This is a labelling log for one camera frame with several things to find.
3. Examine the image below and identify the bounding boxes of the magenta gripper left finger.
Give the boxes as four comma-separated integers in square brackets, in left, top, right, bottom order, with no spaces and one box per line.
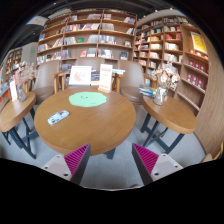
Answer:
[42,144,91,185]

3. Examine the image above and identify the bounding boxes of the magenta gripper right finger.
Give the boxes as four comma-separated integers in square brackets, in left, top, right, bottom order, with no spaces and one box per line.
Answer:
[132,143,182,185]

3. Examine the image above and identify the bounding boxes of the green round mouse pad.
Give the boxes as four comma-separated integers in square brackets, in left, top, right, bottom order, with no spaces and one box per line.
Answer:
[69,91,107,107]

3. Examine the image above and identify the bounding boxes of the round wooden centre table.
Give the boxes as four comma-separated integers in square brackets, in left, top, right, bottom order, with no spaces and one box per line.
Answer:
[34,87,136,155]

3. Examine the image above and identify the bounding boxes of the right wooden side table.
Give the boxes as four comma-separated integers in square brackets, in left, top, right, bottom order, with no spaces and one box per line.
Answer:
[141,96,197,154]

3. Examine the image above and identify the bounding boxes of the wooden side table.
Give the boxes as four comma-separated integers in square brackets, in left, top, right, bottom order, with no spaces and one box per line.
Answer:
[0,92,38,159]
[141,96,197,154]

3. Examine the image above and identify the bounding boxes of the stack of books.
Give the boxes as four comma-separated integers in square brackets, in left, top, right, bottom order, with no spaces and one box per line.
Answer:
[139,86,156,97]

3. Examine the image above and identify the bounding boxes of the left wooden side table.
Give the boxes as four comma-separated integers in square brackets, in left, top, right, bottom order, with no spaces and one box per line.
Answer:
[0,92,38,159]

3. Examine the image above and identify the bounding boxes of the right glass flower vase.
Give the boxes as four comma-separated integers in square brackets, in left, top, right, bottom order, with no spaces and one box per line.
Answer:
[152,63,180,106]

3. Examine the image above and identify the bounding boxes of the glass flower vase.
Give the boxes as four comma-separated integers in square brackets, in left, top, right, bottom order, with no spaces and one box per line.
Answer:
[152,63,180,106]
[13,61,37,102]

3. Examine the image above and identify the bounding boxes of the white framed picture sign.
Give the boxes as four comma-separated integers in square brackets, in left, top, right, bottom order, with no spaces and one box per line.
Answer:
[69,66,91,85]

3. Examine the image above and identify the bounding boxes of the left brown armchair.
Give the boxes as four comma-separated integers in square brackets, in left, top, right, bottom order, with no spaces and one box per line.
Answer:
[33,60,62,104]

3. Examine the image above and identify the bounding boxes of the brown armchair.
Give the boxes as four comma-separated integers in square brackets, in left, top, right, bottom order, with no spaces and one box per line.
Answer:
[33,60,62,104]
[118,60,144,104]

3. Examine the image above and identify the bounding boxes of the right brown armchair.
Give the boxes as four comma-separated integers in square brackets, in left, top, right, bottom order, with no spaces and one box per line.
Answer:
[118,60,144,104]

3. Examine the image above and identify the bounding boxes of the small white sign card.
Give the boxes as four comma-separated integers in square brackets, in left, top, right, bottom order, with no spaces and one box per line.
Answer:
[10,80,18,101]

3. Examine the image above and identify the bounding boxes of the white standing menu card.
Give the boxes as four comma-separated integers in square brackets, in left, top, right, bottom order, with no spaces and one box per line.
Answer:
[98,64,112,93]

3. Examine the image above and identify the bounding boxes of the left glass flower vase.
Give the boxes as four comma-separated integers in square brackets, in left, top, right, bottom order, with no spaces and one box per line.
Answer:
[13,61,37,102]

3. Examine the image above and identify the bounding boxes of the wooden bookshelf right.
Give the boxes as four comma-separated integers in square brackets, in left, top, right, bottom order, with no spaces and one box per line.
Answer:
[133,15,209,115]

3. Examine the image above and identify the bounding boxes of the yellow poster on shelf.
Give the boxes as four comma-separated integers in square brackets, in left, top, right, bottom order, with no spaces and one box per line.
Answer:
[191,32,207,53]

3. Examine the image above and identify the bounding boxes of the large wooden bookshelf centre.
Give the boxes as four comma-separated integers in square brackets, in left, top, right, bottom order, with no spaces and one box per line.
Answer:
[36,8,137,68]

